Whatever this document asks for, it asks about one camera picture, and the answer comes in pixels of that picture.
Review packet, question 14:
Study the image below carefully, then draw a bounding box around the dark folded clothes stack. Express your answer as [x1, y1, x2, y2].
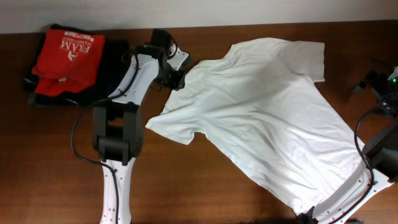
[22, 38, 129, 106]

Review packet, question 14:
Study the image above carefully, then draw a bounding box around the white t-shirt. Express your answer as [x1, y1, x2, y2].
[146, 38, 361, 213]

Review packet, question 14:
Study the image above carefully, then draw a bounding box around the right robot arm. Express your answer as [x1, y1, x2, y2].
[297, 60, 397, 224]

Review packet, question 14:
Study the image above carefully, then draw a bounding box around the red folded FRAM t-shirt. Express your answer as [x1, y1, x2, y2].
[32, 29, 106, 96]

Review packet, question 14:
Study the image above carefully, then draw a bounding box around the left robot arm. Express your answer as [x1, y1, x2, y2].
[93, 29, 190, 224]

